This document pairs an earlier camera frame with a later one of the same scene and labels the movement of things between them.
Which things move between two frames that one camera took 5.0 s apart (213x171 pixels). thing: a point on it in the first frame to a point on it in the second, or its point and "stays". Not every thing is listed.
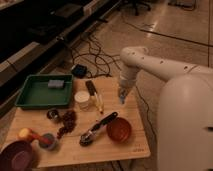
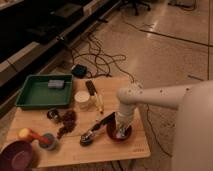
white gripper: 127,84 to 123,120
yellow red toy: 29,134 stays
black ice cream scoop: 87,137 stays
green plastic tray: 35,92 stays
